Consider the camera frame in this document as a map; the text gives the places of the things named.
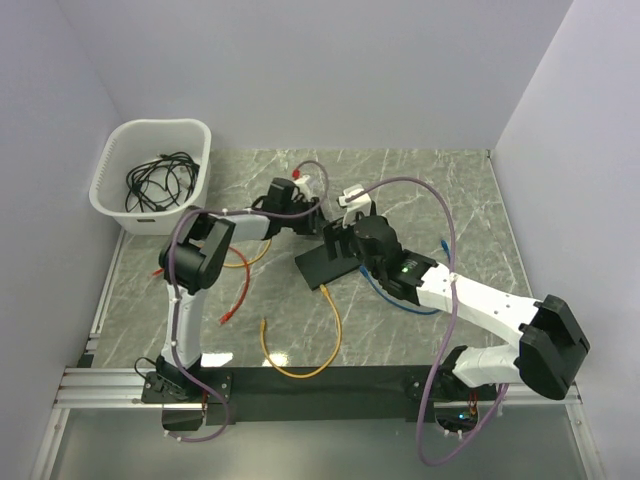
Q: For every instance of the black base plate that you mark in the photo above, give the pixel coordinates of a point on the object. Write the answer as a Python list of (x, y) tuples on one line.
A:
[(261, 394)]

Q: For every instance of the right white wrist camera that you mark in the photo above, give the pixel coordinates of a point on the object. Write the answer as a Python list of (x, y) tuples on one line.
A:
[(355, 204)]

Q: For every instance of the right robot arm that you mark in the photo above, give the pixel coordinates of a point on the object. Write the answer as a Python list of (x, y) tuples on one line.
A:
[(543, 345)]

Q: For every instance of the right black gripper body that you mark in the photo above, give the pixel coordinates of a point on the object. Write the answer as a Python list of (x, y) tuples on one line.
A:
[(349, 245)]

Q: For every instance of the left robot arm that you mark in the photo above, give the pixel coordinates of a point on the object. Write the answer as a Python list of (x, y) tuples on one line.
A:
[(193, 259)]

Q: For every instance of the yellow ethernet cable short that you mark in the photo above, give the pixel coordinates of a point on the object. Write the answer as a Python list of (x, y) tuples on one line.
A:
[(248, 262)]

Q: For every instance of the yellow ethernet cable long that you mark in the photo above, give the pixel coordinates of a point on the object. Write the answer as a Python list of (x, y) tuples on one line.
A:
[(326, 364)]

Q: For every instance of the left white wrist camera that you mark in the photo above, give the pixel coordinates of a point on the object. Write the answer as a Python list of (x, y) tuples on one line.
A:
[(304, 183)]

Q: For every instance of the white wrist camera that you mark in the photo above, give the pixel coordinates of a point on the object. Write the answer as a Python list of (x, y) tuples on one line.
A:
[(304, 183), (355, 204)]

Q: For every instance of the black network switch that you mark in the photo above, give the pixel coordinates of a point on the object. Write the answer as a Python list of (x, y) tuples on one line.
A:
[(318, 268)]

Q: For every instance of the white plastic basket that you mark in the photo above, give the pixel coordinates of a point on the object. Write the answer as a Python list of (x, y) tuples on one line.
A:
[(150, 171)]

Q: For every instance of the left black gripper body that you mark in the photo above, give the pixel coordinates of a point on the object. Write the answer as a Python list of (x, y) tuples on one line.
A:
[(304, 225)]

